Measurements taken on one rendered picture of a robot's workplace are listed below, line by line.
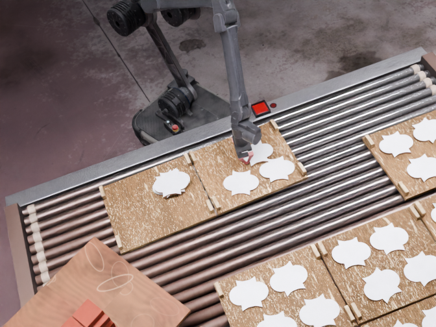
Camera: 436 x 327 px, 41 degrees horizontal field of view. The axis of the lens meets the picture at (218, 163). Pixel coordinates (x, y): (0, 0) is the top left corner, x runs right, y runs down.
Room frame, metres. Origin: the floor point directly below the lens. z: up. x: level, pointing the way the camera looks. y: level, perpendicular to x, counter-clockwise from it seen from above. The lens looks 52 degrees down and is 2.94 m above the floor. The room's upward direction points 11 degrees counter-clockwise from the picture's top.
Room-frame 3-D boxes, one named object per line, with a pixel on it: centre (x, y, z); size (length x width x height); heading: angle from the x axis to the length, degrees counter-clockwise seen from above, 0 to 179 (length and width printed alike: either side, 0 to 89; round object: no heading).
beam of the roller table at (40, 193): (1.78, -0.07, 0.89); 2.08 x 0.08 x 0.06; 102
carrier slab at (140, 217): (1.41, 0.29, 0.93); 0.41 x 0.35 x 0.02; 103
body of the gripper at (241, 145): (1.56, -0.11, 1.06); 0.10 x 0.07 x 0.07; 4
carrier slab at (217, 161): (1.51, -0.12, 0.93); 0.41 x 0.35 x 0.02; 103
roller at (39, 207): (1.71, -0.09, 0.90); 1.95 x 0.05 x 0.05; 102
